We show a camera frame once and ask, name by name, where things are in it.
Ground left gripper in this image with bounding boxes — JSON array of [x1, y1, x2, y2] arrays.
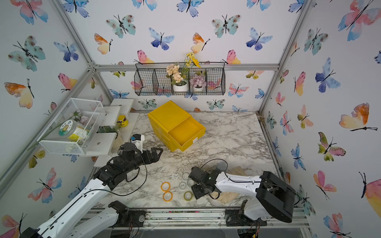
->
[[124, 148, 163, 175]]

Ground yellow-green tape roll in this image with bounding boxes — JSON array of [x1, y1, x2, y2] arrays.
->
[[183, 191, 193, 201]]

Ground yellow top drawer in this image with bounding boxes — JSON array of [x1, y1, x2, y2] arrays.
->
[[168, 117, 206, 152]]

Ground yellow drawer cabinet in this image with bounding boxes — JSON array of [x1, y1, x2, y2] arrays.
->
[[148, 100, 191, 152]]

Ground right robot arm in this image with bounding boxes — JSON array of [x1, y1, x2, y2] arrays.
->
[[189, 167, 297, 223]]

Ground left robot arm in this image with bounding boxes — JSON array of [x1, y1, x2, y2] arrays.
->
[[20, 141, 163, 238]]

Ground clear tape roll right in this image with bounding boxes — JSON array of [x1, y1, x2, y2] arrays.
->
[[187, 179, 194, 187]]

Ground clear tape roll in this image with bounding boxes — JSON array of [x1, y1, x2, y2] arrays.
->
[[182, 172, 190, 180], [187, 179, 194, 187], [178, 182, 187, 191]]

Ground clear tape roll top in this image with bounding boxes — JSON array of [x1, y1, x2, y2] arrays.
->
[[182, 172, 190, 180]]

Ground clear tape roll left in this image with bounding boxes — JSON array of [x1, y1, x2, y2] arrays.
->
[[178, 182, 187, 191]]

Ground orange tape roll upper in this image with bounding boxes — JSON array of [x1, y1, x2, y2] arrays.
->
[[161, 181, 171, 192]]

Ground orange tape roll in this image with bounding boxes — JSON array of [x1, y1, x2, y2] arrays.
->
[[163, 191, 173, 202], [161, 181, 171, 192]]

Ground orange tape roll lower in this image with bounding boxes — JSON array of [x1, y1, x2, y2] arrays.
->
[[163, 191, 173, 202]]

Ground cream work glove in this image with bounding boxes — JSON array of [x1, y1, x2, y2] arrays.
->
[[209, 166, 246, 206]]

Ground white stepped shelf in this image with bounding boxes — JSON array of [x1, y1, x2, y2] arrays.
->
[[85, 99, 139, 168]]

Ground yellow toy figure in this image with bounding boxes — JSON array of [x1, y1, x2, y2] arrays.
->
[[117, 115, 129, 128]]

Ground round jar colourful lid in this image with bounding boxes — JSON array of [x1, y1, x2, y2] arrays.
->
[[59, 120, 89, 142]]

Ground white pot peach flowers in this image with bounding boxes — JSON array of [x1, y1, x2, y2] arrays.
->
[[166, 64, 189, 93]]

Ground clear mesh box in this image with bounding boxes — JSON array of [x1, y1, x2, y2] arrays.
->
[[37, 98, 105, 156]]

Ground white pot purple flowers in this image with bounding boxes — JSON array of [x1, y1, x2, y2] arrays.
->
[[190, 74, 207, 92]]

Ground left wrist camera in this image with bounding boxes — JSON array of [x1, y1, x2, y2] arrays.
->
[[131, 134, 145, 152]]

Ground aluminium front rail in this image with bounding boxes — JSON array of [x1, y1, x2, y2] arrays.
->
[[74, 208, 310, 230]]

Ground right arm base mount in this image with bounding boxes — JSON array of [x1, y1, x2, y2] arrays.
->
[[224, 199, 267, 227]]

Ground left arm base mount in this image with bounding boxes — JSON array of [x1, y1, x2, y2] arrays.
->
[[108, 201, 147, 228]]

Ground black wire wall basket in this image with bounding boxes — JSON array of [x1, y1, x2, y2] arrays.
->
[[132, 61, 226, 96]]

